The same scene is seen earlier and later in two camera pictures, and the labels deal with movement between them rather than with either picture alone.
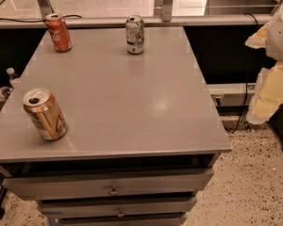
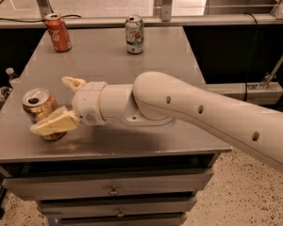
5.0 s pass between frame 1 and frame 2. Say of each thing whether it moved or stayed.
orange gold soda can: stayed
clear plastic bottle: stayed
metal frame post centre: stayed
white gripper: moved
